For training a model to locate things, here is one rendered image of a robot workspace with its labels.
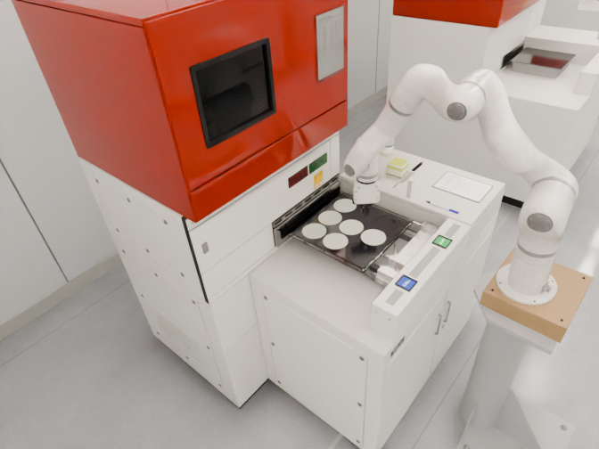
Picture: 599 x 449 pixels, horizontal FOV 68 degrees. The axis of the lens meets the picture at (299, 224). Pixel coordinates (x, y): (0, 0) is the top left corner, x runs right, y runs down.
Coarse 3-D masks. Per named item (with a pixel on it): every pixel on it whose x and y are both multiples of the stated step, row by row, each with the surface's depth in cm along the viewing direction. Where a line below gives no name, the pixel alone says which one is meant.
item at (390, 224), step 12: (348, 216) 187; (360, 216) 187; (372, 216) 186; (384, 216) 186; (396, 216) 185; (300, 228) 183; (336, 228) 182; (372, 228) 180; (384, 228) 180; (396, 228) 179; (312, 240) 177; (348, 240) 176; (360, 240) 175; (336, 252) 170; (348, 252) 170; (360, 252) 169; (372, 252) 169; (360, 264) 164
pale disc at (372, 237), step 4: (364, 232) 179; (368, 232) 179; (372, 232) 178; (376, 232) 178; (380, 232) 178; (364, 236) 177; (368, 236) 176; (372, 236) 176; (376, 236) 176; (380, 236) 176; (384, 236) 176; (364, 240) 175; (368, 240) 175; (372, 240) 175; (376, 240) 174; (380, 240) 174; (384, 240) 174; (368, 244) 173; (372, 244) 172; (376, 244) 172
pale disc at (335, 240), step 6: (330, 234) 179; (336, 234) 178; (342, 234) 178; (324, 240) 176; (330, 240) 176; (336, 240) 176; (342, 240) 176; (330, 246) 173; (336, 246) 173; (342, 246) 173
